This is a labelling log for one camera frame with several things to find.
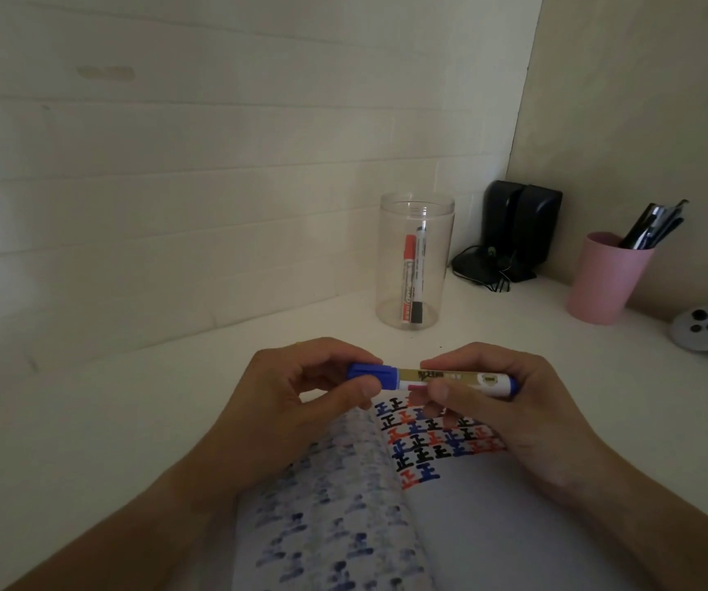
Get person's left forearm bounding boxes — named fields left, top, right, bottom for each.
left=6, top=452, right=238, bottom=591

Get black desktop speaker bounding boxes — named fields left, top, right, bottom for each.
left=510, top=184, right=564, bottom=283
left=481, top=180, right=526, bottom=273

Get black marker pen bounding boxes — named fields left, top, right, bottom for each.
left=411, top=224, right=428, bottom=326

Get white handheld controller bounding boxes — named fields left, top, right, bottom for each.
left=667, top=305, right=708, bottom=359

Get person's right forearm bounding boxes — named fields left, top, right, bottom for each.
left=554, top=438, right=708, bottom=591

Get white marker pen blue end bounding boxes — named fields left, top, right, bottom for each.
left=396, top=368, right=520, bottom=400

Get red marker pen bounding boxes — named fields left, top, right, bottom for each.
left=400, top=234, right=418, bottom=324

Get blue marker cap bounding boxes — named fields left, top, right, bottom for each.
left=347, top=362, right=401, bottom=392

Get bunch of black pens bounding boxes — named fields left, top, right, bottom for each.
left=618, top=199, right=690, bottom=251

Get clear plastic jar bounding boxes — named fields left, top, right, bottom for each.
left=375, top=192, right=456, bottom=332

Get black speaker cable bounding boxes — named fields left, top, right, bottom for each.
left=451, top=244, right=513, bottom=293

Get pink plastic cup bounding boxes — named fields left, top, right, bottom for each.
left=566, top=231, right=656, bottom=327

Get open notebook with written marks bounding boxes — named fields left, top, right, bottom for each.
left=231, top=396, right=638, bottom=591

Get person's left hand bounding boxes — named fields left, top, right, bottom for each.
left=169, top=337, right=386, bottom=513

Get person's right hand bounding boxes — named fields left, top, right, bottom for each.
left=408, top=342, right=609, bottom=506

